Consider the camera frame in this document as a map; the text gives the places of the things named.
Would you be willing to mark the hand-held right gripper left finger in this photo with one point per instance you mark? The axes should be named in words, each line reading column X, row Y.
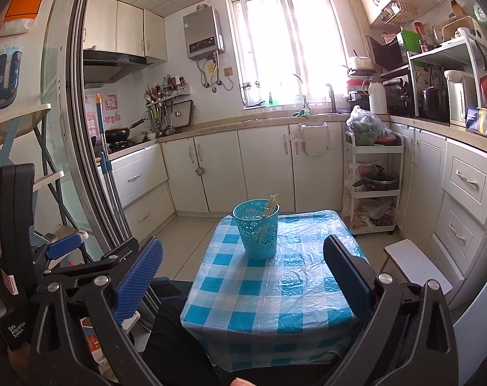
column 140, row 277

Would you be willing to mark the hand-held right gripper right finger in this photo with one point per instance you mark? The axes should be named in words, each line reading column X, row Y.
column 348, row 273

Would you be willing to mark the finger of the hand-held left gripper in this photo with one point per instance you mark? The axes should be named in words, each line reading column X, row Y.
column 106, row 259
column 62, row 247

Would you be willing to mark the turquoise plastic basket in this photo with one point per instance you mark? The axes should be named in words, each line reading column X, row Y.
column 259, row 245

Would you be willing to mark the bundle of wooden chopsticks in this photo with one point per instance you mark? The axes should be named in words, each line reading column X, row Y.
column 272, row 205

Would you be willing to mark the blue checkered tablecloth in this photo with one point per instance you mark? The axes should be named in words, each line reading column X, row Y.
column 299, row 289

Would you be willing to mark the crumpled plastic bags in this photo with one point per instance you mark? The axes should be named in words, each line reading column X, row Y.
column 374, row 213

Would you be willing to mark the white stool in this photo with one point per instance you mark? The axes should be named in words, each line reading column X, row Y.
column 414, row 263

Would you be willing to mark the person's black trousers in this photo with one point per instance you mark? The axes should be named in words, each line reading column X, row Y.
column 175, row 337

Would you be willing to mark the red and white packet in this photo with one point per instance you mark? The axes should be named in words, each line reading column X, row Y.
column 92, row 341

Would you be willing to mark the white folding table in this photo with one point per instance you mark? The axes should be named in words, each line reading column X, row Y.
column 10, row 120

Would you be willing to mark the pot with glass lid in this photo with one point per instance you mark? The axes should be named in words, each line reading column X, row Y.
column 380, row 181

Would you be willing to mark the black wok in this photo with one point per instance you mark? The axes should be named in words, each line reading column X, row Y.
column 116, row 134

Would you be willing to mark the white base cabinet with drawers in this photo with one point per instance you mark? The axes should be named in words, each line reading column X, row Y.
column 428, row 173

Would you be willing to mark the white storage cart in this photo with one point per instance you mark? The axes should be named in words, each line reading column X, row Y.
column 382, row 148

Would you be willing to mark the plastic bag of vegetables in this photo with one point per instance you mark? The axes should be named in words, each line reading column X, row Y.
column 366, row 126

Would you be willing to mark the green cloth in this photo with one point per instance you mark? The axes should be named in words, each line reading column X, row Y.
column 303, row 113

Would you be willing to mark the range hood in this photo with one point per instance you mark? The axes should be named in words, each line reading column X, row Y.
column 106, row 66

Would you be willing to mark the white thermos jug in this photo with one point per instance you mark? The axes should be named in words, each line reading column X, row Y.
column 377, row 98

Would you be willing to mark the curved metal faucet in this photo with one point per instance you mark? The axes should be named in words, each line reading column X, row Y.
column 303, row 98

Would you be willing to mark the steel pot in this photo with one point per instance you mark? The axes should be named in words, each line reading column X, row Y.
column 433, row 102

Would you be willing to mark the tissue pack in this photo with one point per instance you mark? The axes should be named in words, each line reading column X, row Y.
column 482, row 122

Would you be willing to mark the white electric water boiler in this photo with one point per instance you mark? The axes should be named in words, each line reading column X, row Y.
column 460, row 98

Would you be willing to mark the white saucepan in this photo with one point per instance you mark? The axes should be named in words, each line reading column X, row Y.
column 360, row 62

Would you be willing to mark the black board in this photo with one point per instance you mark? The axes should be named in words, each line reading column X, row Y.
column 384, row 54

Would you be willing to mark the white framed window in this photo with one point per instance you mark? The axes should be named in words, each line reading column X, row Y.
column 287, row 48

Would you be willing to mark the white shelf rack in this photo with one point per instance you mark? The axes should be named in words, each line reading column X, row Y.
column 440, row 53

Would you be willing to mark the green cutting board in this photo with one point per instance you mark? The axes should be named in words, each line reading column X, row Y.
column 411, row 40

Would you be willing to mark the grey gas water heater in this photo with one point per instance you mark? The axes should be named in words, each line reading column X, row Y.
column 201, row 32

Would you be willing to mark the wooden cutting board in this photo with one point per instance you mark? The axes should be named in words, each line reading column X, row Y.
column 456, row 28

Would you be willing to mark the red wall stickers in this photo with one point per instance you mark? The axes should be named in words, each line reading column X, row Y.
column 111, row 102

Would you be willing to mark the wall rack with utensils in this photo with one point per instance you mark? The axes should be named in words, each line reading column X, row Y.
column 157, row 100

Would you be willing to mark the wall socket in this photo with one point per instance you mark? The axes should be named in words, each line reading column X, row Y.
column 228, row 72

